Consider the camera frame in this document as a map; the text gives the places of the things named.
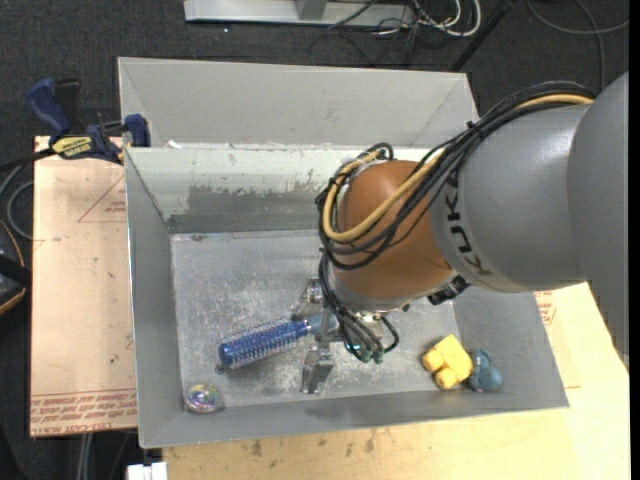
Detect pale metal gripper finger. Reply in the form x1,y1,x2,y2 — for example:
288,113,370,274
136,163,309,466
291,276,330,320
299,347,336,396

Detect blue hairbrush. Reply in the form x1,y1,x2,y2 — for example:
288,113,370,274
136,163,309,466
217,316,327,370

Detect grey metal bin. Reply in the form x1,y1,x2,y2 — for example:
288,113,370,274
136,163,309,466
117,56,570,450

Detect clear iridescent ball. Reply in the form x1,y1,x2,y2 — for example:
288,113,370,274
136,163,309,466
183,380,225,415

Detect yellow toy block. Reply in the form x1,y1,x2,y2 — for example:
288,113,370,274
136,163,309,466
421,333,474,391

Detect grey-blue toy animal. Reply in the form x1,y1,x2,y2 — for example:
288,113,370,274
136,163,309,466
467,348,503,394

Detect black cylinder on white bracket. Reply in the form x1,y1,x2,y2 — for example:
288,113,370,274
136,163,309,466
426,274,472,306

